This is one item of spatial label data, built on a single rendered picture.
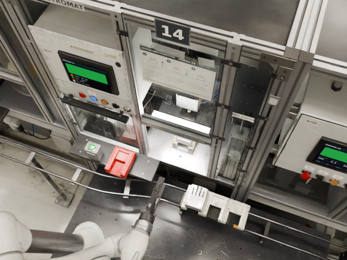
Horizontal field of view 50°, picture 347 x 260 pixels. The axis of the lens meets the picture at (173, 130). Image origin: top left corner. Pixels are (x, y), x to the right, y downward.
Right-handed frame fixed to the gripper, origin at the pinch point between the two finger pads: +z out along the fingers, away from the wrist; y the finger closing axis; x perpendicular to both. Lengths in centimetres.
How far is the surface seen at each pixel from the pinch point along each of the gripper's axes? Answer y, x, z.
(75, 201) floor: -112, 81, 0
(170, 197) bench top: -44.6, -0.6, 9.2
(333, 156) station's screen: 48, -67, 18
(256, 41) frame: 90, -27, 25
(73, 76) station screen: 47, 47, 18
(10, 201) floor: -112, 131, -19
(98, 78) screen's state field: 52, 33, 18
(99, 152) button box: -13.2, 43.1, 10.6
